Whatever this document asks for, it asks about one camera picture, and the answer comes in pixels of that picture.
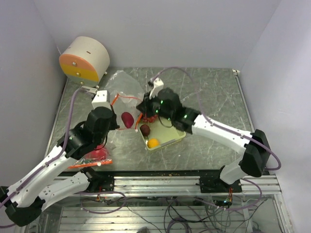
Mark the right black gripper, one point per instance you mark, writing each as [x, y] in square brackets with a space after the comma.
[145, 106]

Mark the dark brown passion fruit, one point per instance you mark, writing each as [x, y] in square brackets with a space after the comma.
[145, 129]

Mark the aluminium frame rail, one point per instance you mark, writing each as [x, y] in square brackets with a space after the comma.
[170, 203]

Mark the round cream drawer cabinet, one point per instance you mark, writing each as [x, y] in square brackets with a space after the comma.
[85, 61]

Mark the purple sweet potato toy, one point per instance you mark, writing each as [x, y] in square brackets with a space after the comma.
[127, 119]

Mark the purple grape bunch toy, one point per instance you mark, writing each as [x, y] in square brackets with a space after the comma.
[149, 119]

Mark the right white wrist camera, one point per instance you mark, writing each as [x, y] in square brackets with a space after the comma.
[156, 85]

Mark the clear orange zip bag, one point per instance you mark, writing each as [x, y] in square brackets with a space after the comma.
[84, 162]

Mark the small white grey block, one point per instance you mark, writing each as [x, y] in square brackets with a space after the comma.
[89, 89]

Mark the pink dragon fruit toy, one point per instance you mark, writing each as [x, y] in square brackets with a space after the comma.
[100, 154]

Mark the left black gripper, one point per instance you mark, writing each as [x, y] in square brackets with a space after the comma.
[114, 124]

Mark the orange fruit toy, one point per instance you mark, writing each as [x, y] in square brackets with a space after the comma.
[152, 143]

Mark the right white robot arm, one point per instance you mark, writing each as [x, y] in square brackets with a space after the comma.
[253, 147]

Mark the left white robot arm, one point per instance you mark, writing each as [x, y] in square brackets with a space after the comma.
[25, 200]

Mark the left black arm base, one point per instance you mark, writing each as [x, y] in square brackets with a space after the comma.
[102, 183]

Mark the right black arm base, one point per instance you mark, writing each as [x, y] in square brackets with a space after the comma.
[209, 182]

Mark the pale green plastic basket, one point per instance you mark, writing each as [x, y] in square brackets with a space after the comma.
[163, 131]

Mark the white corner clip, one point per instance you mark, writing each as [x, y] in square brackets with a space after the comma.
[237, 72]

